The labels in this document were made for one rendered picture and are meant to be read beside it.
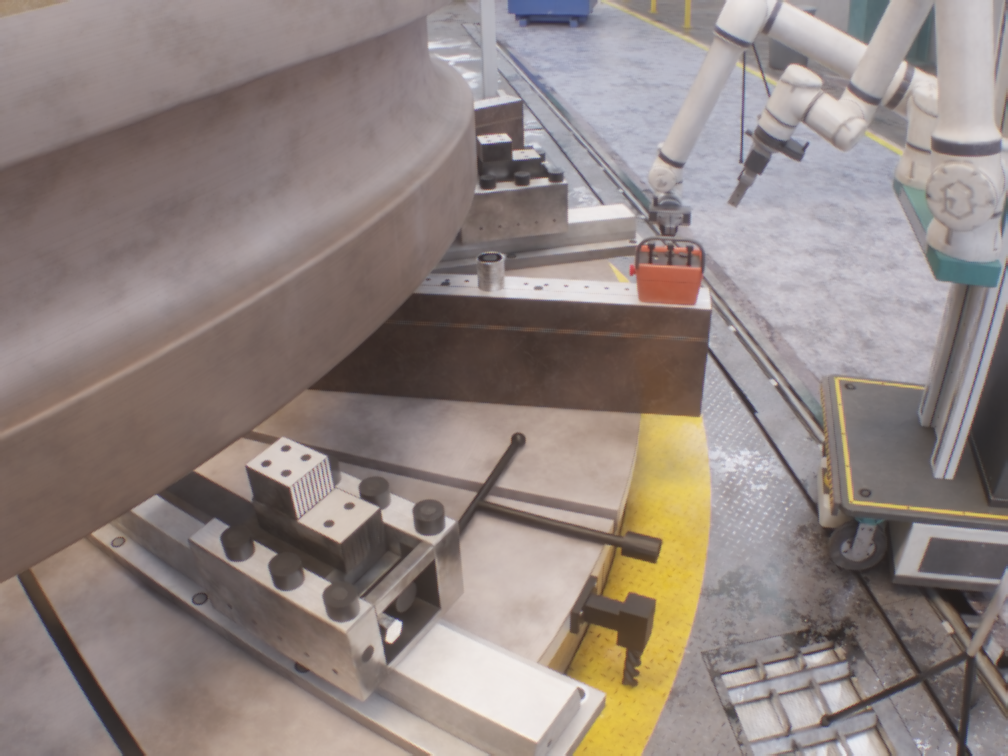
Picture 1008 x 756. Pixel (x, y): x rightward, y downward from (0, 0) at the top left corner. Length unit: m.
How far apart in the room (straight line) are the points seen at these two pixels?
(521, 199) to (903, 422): 1.68
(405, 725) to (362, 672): 0.19
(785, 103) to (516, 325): 1.06
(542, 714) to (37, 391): 1.08
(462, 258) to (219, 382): 2.02
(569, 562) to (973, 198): 1.26
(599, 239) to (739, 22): 1.50
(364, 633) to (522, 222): 2.17
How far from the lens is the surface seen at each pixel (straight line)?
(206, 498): 1.98
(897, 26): 1.95
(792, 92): 1.90
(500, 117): 4.61
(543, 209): 3.37
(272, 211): 1.79
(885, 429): 2.70
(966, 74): 1.77
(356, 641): 1.54
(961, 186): 1.79
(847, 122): 1.88
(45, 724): 2.06
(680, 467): 2.90
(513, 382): 2.58
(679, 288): 2.38
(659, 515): 2.70
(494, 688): 1.66
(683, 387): 2.54
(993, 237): 2.05
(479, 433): 2.51
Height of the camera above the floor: 1.80
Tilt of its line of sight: 32 degrees down
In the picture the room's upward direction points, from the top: 3 degrees counter-clockwise
